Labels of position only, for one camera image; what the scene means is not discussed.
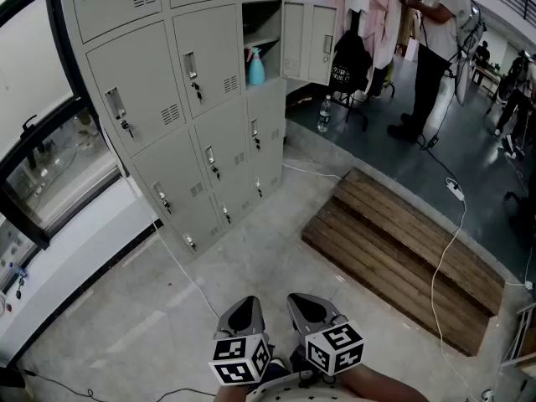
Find wooden background table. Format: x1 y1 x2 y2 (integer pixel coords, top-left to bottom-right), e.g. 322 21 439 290
471 64 503 98

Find person's right forearm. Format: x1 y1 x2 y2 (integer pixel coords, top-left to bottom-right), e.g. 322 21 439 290
334 364 430 402

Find person's right shoe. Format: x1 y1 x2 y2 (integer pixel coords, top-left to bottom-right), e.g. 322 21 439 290
289 348 313 374

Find white floor cable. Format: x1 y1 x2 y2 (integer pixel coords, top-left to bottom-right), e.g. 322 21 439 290
144 201 221 320

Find pink hanging garments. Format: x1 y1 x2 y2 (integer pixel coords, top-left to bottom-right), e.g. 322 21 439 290
332 0 403 70

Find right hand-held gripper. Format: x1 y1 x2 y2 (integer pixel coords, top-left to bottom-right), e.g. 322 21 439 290
286 293 364 376

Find white power strip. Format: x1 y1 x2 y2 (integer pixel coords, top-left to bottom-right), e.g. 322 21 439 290
445 177 466 203

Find grey metal locker cabinet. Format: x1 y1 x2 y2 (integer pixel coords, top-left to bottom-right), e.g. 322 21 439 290
58 0 292 259

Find blue spray bottle pink trigger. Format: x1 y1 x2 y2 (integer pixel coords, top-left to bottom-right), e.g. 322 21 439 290
245 46 267 86

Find black window frame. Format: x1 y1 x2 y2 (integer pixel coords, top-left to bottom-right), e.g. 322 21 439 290
0 0 126 250

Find clear plastic water bottle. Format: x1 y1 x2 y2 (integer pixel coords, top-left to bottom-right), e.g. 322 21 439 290
317 94 333 133

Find locker door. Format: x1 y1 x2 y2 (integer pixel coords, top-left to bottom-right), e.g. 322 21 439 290
280 0 339 86

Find person's shoe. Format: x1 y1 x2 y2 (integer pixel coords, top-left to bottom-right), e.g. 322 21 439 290
289 348 313 374
265 357 290 383

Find black floor cable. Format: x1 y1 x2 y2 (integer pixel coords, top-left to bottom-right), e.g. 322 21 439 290
23 368 219 402

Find thin white wire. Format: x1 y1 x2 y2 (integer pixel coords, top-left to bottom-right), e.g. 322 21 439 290
282 161 343 179

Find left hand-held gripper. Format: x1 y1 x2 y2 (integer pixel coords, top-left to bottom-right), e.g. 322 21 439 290
208 295 273 388

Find person's left shoe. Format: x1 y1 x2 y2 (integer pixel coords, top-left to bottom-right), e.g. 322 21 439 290
265 357 290 383

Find white metal frame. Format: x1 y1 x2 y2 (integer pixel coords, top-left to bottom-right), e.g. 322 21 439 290
500 281 536 402

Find long white power cable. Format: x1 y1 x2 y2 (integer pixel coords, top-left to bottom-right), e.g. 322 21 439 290
430 198 469 353

